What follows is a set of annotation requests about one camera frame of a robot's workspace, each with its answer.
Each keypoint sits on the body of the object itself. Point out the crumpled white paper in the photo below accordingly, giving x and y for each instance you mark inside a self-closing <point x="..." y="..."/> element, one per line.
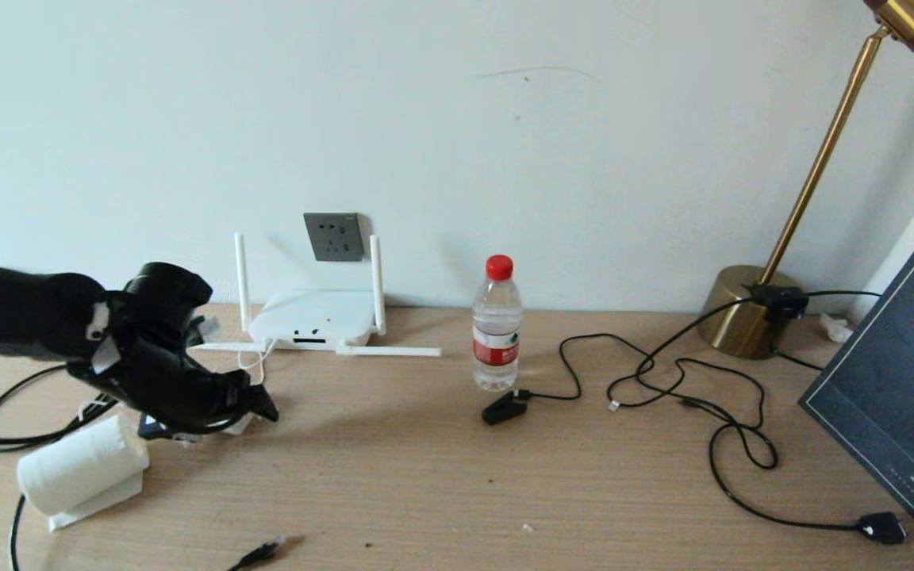
<point x="838" y="327"/>

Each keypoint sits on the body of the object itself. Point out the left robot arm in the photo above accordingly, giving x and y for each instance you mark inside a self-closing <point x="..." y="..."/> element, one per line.
<point x="21" y="305"/>

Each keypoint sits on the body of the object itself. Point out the clear water bottle red cap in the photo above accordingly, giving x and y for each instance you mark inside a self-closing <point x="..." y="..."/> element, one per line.
<point x="497" y="333"/>

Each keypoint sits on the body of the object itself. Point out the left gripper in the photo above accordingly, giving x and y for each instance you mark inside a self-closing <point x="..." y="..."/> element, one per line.
<point x="175" y="388"/>

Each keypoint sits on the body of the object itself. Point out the black power adapter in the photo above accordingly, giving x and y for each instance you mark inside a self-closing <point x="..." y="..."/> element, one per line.
<point x="503" y="408"/>

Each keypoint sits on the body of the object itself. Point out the dark blue book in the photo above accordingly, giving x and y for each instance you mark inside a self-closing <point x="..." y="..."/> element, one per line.
<point x="893" y="381"/>

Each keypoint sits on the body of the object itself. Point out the brass desk lamp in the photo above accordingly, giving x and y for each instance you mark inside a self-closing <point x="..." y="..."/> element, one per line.
<point x="746" y="317"/>

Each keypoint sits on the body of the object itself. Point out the grey wall socket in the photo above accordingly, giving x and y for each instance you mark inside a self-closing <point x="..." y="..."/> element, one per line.
<point x="334" y="236"/>

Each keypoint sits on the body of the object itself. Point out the white router with antennas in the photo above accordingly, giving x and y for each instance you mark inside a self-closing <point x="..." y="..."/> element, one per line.
<point x="312" y="317"/>

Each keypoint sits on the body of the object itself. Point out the white tissue roll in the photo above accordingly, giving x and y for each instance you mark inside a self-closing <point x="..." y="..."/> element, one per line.
<point x="80" y="468"/>

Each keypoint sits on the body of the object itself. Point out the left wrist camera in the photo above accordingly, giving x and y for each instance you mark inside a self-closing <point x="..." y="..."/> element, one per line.
<point x="154" y="428"/>

